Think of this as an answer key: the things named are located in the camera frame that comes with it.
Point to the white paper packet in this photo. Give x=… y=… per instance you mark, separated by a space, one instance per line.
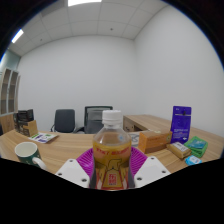
x=134 y=138

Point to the small light blue packet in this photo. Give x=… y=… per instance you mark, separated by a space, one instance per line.
x=193 y=160

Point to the dark grey office chair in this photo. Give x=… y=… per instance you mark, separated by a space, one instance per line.
x=64 y=120

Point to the yellow-labelled tea drink bottle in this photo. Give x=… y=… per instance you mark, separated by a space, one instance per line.
x=111 y=146

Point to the printed leaflet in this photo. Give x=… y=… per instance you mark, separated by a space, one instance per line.
x=42 y=137

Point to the wooden shelf cabinet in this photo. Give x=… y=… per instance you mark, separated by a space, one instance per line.
x=8 y=96

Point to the small square ceiling light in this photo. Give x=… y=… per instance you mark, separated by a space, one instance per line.
x=17 y=36

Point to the large square ceiling light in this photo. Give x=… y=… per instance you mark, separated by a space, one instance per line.
x=84 y=2

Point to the wooden side desk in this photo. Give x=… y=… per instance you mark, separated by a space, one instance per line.
x=143 y=120

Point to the orange-brown box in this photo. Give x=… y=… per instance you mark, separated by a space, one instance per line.
x=154 y=141

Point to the tall purple box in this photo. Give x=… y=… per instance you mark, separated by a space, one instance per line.
x=181 y=125

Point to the green and white mug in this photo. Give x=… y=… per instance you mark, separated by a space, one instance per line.
x=26 y=153

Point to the black mesh office chair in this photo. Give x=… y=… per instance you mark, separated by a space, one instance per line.
x=95 y=121

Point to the green packet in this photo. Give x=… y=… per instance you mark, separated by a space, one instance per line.
x=197 y=145

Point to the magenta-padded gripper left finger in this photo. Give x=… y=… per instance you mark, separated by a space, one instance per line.
x=74 y=173

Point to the small tan box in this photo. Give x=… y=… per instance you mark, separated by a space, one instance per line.
x=179 y=150

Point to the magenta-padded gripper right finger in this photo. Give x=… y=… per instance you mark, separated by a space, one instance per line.
x=150 y=171

